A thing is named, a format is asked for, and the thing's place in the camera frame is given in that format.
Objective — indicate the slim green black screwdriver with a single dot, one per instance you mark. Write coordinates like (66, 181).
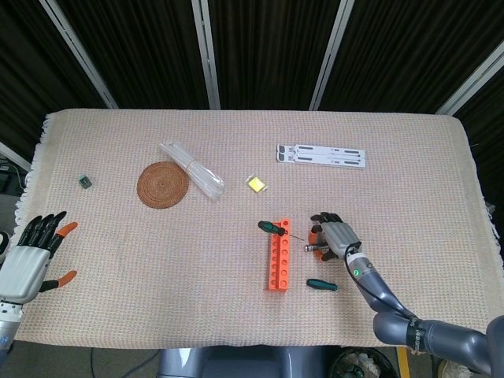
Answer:
(269, 227)

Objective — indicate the small green box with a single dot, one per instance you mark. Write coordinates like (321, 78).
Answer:
(85, 181)

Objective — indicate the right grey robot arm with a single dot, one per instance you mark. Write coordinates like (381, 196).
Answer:
(445, 332)

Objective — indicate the round woven rattan coaster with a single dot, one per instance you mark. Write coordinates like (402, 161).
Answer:
(157, 187)

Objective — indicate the white rag bundle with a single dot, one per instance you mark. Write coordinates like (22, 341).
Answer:
(454, 370)

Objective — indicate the white partition frame post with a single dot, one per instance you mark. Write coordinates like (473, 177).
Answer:
(472, 87)
(80, 55)
(13, 155)
(206, 55)
(330, 55)

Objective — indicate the small yellow packet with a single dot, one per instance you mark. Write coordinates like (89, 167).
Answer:
(256, 184)

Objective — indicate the white folding laptop stand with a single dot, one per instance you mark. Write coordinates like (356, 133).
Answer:
(323, 155)

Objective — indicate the grey robot torso base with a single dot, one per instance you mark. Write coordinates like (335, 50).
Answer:
(236, 364)

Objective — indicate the bundle of clear plastic tubes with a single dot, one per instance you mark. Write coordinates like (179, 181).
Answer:
(197, 173)

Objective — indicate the thick teal black screwdriver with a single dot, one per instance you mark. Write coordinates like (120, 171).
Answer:
(321, 284)

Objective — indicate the orange screwdriver holder rack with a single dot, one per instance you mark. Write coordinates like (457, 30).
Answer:
(279, 271)

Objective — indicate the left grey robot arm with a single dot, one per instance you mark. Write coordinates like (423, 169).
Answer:
(8, 327)

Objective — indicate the silver black precision screwdriver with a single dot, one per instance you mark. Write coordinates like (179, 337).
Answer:
(315, 247)

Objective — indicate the beige woven tablecloth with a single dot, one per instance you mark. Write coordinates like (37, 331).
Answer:
(157, 275)

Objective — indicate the black trash bin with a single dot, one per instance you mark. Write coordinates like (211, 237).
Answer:
(362, 364)

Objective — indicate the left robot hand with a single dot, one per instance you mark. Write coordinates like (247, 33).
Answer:
(21, 273)

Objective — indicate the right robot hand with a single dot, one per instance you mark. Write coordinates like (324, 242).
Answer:
(342, 236)

